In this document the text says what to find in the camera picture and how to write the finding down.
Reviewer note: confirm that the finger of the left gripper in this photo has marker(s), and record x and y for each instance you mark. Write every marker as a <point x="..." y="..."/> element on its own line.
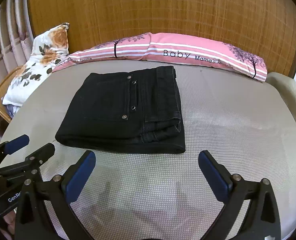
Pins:
<point x="10" y="147"/>
<point x="41" y="155"/>

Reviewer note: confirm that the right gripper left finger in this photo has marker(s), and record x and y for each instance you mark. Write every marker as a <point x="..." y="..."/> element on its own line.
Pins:
<point x="32" y="218"/>

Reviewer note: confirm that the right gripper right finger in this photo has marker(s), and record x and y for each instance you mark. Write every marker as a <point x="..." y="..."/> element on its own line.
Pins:
<point x="261" y="221"/>

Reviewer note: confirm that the black denim pants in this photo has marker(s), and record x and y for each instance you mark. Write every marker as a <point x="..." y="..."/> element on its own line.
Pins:
<point x="135" y="112"/>

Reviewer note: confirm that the rattan chair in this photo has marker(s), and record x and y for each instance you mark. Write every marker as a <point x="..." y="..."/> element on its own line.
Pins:
<point x="4" y="84"/>

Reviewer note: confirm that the beige woven bed mat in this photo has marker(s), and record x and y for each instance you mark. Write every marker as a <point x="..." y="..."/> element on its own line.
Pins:
<point x="244" y="124"/>

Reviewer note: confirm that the pink striped curtain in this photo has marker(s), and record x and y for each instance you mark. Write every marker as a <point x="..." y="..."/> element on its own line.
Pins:
<point x="16" y="38"/>

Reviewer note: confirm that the floral orange white pillow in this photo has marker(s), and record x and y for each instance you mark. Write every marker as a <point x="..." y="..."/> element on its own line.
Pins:
<point x="49" y="48"/>

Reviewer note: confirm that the beige blanket beside bed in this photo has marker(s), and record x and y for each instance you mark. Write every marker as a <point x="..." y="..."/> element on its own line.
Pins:
<point x="286" y="87"/>

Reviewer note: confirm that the pink striped Baby pillow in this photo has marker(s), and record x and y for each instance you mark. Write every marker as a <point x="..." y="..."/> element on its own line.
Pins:
<point x="176" y="49"/>

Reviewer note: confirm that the wooden bamboo headboard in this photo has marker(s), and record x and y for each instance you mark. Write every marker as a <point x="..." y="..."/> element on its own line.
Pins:
<point x="266" y="28"/>

